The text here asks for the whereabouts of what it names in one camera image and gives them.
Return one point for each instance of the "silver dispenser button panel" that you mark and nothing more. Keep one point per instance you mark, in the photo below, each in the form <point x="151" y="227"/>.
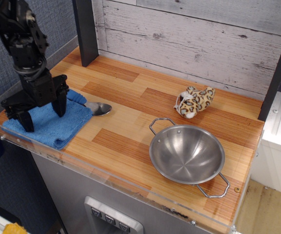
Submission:
<point x="107" y="220"/>

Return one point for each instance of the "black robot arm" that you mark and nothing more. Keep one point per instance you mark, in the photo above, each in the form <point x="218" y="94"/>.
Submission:
<point x="26" y="44"/>

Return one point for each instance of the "dark left vertical post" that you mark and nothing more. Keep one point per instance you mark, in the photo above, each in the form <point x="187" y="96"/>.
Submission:
<point x="85" y="26"/>

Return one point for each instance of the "white grooved side cabinet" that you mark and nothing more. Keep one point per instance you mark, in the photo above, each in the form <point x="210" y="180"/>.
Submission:
<point x="266" y="167"/>

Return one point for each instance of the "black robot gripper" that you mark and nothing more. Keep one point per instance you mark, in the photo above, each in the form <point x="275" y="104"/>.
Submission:
<point x="37" y="93"/>

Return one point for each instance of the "yellow object at bottom left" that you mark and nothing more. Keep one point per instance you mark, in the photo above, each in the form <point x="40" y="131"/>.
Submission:
<point x="13" y="228"/>

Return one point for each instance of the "dark right vertical post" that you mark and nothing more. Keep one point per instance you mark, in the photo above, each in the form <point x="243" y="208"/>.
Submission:
<point x="271" y="93"/>

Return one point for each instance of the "stainless steel bowl with handles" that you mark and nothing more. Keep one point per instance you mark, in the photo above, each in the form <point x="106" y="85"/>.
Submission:
<point x="188" y="154"/>

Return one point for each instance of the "leopard print plush toy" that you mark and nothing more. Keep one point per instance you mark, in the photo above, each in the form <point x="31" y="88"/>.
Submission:
<point x="192" y="101"/>

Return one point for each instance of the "dark vertical post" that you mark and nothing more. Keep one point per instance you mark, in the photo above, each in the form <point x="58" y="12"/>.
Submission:
<point x="271" y="93"/>
<point x="85" y="26"/>

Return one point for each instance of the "blue towel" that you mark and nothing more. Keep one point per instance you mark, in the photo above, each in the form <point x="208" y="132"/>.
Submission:
<point x="49" y="128"/>

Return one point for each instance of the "clear acrylic table guard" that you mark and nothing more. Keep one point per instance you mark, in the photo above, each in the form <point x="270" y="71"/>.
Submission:
<point x="114" y="149"/>

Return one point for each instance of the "blue handled metal spoon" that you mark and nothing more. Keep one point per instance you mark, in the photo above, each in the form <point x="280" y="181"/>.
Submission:
<point x="97" y="108"/>

